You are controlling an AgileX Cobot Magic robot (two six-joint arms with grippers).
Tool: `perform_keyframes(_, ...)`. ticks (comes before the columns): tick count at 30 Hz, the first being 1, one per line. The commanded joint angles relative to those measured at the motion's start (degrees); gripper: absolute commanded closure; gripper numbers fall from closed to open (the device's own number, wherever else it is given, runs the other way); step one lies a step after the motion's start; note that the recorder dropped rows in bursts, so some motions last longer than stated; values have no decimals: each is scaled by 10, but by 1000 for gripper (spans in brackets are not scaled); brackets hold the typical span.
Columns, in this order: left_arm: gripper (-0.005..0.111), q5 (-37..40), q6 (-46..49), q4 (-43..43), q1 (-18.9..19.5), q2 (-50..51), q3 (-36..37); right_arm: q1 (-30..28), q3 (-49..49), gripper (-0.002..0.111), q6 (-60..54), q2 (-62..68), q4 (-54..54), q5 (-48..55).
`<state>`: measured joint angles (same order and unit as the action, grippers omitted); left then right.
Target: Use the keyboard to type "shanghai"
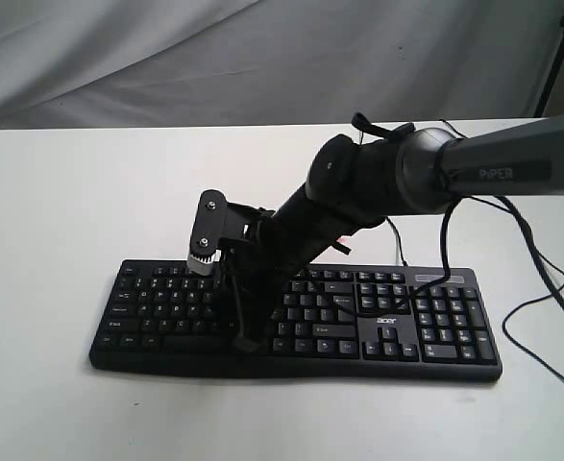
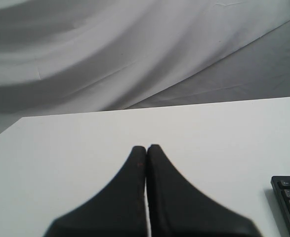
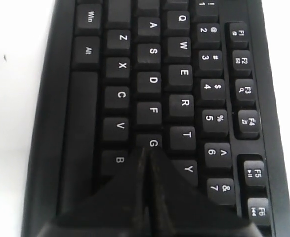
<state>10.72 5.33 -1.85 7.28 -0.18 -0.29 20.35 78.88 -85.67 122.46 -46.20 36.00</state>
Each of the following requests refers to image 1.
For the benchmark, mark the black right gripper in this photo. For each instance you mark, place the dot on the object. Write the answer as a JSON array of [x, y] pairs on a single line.
[[259, 254]]

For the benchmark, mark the white backdrop cloth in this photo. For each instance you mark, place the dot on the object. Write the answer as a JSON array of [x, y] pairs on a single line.
[[104, 64]]

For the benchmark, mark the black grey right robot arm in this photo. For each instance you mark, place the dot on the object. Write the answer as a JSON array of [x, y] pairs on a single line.
[[351, 187]]

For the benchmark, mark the black acer keyboard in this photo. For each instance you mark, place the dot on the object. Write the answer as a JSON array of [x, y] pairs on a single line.
[[335, 320]]

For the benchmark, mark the black tripod stand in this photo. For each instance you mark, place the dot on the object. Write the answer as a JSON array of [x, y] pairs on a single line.
[[552, 75]]

